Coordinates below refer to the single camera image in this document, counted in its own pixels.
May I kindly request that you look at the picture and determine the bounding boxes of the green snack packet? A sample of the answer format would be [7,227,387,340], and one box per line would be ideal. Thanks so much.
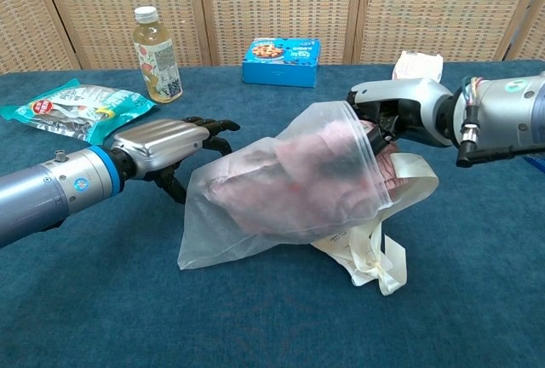
[0,78,158,146]

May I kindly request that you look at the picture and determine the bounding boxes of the yellow tea bottle white cap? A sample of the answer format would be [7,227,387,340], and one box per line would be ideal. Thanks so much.
[132,5,184,105]

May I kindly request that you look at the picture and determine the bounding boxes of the pink clothes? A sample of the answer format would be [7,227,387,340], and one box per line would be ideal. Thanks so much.
[208,118,401,237]

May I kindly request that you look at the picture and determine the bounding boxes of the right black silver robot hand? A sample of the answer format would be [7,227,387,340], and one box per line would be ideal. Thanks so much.
[347,77,456,156]

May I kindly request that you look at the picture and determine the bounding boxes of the woven bamboo folding screen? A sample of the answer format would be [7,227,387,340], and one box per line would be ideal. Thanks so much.
[0,0,545,75]

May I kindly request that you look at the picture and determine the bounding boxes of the translucent zip plastic bag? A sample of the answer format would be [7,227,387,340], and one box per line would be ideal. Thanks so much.
[176,101,404,271]

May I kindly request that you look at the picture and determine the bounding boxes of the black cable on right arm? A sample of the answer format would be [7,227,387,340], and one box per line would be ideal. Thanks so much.
[455,118,545,169]

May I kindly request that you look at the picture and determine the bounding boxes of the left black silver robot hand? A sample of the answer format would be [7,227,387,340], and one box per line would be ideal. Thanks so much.
[111,116,241,205]

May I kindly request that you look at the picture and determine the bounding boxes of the blue cookie box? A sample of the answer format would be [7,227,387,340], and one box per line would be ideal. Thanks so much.
[241,37,321,89]

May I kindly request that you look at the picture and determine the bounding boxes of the white pink tissue packet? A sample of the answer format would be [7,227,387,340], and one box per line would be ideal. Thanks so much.
[391,50,445,83]

